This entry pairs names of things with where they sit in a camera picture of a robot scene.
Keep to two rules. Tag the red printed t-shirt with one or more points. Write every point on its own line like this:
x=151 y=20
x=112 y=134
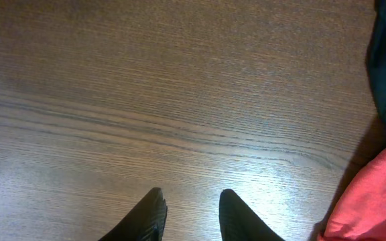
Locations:
x=360 y=212

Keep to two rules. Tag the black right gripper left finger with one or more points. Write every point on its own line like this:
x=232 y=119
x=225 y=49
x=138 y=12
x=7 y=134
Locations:
x=145 y=222

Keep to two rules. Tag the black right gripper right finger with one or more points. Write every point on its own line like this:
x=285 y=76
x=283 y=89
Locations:
x=238 y=222

